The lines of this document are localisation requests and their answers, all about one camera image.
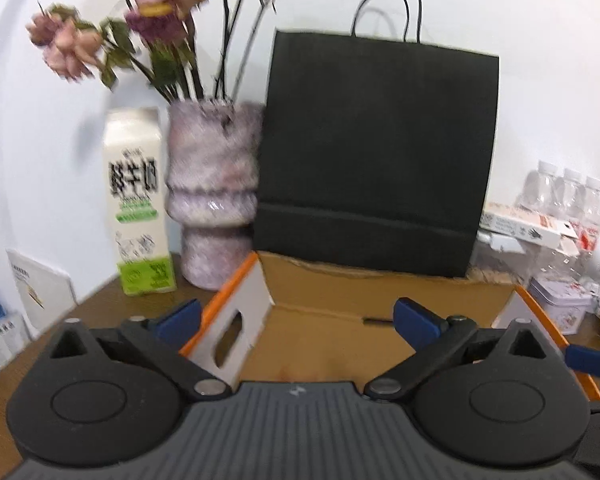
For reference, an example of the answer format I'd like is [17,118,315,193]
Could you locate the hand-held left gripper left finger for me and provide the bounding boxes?
[47,299,233,403]

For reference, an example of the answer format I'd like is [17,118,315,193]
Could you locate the clear water bottle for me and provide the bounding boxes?
[555,167,584,222]
[580,175,600,238]
[521,160,557,211]

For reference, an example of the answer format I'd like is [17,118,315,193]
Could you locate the mottled purple vase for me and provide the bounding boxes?
[165,100,266,291]

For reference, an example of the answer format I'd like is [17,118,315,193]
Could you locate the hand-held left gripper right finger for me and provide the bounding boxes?
[362,297,571,403]

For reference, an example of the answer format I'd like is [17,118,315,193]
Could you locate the clear plastic container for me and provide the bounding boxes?
[472,230,587,292]

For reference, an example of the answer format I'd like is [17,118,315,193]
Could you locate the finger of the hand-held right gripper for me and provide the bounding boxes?
[565,346,600,380]

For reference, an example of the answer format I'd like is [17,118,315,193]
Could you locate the black paper bag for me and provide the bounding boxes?
[252,0,501,279]

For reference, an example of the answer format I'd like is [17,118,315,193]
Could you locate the dried pink flowers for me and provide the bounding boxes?
[26,0,306,106]

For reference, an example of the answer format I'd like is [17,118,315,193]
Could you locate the flat white carton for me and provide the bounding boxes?
[480,202,579,252]

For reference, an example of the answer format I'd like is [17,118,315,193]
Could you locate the white green milk carton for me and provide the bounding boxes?
[103,107,178,297]

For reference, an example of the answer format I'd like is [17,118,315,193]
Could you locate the white card box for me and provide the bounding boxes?
[6,248,78,341]

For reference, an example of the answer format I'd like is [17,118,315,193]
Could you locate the blue white small boxes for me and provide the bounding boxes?
[0,300,31,373]

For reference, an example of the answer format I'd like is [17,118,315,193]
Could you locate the red cardboard box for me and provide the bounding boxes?
[179,250,600,402]

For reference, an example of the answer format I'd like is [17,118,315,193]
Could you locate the pale printed tin box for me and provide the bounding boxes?
[527,275,597,336]

